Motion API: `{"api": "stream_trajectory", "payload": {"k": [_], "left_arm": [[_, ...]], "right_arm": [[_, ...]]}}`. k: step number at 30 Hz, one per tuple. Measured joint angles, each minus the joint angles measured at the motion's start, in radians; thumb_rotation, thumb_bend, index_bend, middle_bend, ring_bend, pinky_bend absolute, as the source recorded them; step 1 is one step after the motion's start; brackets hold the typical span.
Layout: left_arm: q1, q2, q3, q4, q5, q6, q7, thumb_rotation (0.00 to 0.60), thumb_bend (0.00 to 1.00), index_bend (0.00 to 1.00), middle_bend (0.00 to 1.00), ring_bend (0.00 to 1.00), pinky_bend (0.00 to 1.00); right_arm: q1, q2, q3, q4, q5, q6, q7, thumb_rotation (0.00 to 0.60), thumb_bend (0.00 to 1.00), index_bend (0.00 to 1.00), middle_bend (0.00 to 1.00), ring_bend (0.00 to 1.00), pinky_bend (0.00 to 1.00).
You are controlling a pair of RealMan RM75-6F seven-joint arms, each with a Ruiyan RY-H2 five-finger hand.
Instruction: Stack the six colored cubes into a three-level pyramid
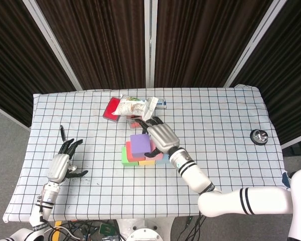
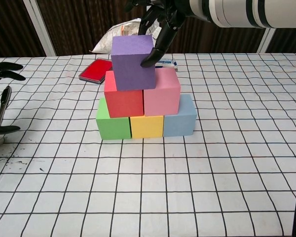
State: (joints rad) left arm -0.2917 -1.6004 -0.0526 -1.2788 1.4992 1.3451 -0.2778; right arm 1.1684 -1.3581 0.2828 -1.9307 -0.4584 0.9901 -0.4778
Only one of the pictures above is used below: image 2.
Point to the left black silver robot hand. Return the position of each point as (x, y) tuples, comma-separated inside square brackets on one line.
[(2, 71)]

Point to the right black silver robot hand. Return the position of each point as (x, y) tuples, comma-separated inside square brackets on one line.
[(167, 24)]

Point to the purple foam cube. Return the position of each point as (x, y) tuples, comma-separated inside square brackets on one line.
[(133, 66)]

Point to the pink foam cube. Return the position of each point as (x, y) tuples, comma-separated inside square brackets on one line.
[(162, 98)]

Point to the red foam cube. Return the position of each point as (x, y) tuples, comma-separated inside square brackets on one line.
[(124, 103)]

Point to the light blue foam cube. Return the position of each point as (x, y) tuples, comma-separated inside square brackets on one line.
[(178, 121)]

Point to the yellow foam cube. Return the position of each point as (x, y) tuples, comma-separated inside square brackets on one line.
[(146, 126)]

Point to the green foam cube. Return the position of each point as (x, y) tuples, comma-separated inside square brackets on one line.
[(112, 128)]

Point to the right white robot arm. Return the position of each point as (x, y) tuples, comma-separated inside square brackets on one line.
[(249, 12)]

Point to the blue white wrapped packet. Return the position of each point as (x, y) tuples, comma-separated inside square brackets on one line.
[(167, 63)]

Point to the dark brown partition panel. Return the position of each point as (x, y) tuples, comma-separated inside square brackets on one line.
[(10, 24), (88, 19), (291, 39), (224, 37)]

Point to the crumpled white snack bag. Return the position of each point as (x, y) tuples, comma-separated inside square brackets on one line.
[(106, 42)]

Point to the red ink pad case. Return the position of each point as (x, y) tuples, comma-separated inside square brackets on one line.
[(97, 70)]

